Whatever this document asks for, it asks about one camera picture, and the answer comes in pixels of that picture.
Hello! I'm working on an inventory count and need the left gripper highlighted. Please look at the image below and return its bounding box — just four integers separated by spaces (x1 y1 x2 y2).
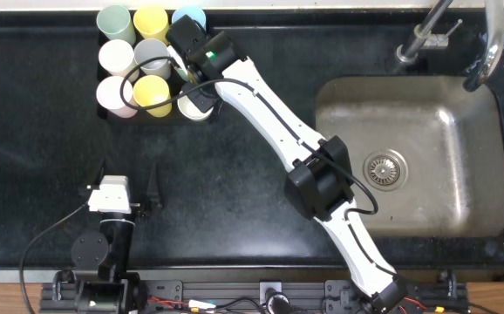
86 157 165 219

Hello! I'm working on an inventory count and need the white cup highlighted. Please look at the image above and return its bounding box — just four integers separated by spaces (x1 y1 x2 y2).
98 38 140 83
176 93 215 122

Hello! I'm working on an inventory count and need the black tray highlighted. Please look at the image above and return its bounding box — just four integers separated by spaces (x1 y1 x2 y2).
96 17 222 126

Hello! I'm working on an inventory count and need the pink cup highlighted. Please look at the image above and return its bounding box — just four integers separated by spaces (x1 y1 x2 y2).
95 75 139 119

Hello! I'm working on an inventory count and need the yellow cup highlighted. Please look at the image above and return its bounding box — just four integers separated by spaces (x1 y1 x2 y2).
132 74 174 119
133 4 171 46

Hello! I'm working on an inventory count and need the grey cup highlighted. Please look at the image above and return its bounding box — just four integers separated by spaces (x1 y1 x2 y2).
133 38 174 81

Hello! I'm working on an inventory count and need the green cup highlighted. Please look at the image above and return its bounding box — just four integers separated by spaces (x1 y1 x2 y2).
96 3 138 46

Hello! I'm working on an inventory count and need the blue cup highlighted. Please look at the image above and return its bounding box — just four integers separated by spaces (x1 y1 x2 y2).
171 4 208 31

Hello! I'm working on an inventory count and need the steel sink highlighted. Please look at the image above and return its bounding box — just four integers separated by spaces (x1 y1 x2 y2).
314 76 504 239

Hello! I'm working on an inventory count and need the steel tap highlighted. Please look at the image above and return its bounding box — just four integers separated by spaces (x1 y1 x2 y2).
393 0 504 92

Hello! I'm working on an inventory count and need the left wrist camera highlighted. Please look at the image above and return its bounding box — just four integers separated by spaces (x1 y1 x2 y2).
86 174 133 215

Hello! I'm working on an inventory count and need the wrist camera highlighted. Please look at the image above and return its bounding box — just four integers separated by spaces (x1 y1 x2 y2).
167 44 191 83
86 174 133 215

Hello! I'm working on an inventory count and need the black cable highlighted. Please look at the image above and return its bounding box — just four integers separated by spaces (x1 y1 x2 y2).
18 202 92 314
119 55 379 217

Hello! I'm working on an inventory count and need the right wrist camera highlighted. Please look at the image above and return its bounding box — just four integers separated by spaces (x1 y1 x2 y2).
167 44 191 83

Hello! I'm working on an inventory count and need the mounting rail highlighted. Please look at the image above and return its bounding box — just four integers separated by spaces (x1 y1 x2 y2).
40 269 471 314

